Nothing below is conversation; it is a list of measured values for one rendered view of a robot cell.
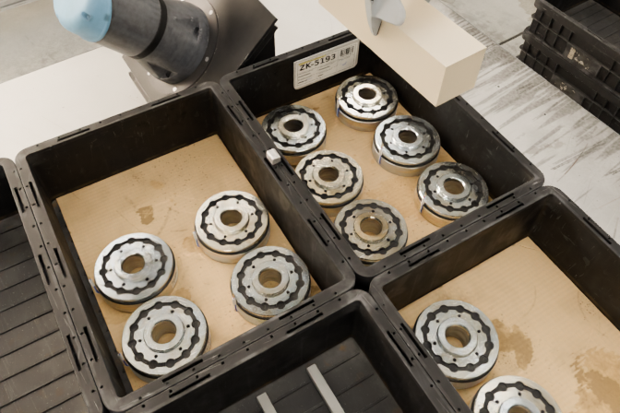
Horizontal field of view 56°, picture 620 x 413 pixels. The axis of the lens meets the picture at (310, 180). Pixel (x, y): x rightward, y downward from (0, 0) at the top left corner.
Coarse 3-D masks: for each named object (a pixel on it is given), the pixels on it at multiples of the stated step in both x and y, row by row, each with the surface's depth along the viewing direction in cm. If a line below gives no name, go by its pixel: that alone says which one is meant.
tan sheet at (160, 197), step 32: (160, 160) 91; (192, 160) 91; (224, 160) 91; (96, 192) 87; (128, 192) 87; (160, 192) 87; (192, 192) 87; (96, 224) 83; (128, 224) 83; (160, 224) 83; (192, 224) 84; (96, 256) 80; (192, 256) 80; (96, 288) 77; (192, 288) 77; (224, 288) 77; (224, 320) 75
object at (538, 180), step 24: (312, 48) 93; (240, 72) 89; (480, 120) 83; (264, 144) 80; (504, 144) 82; (288, 168) 78; (528, 168) 78; (528, 192) 76; (480, 216) 73; (336, 240) 71; (432, 240) 71; (360, 264) 69; (384, 264) 69
